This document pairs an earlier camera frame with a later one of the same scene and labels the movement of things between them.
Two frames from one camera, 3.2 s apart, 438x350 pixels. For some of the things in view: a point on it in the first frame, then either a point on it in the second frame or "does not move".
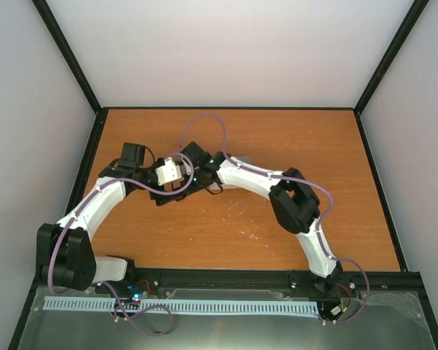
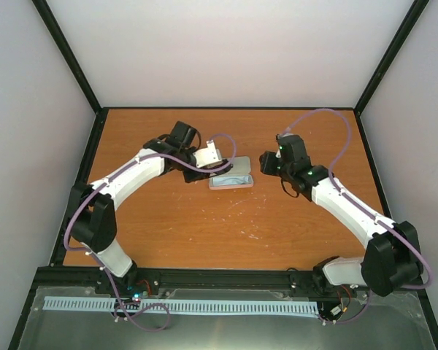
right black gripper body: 197,184 → 285,171
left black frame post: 75,67 does not move
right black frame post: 391,55 does not move
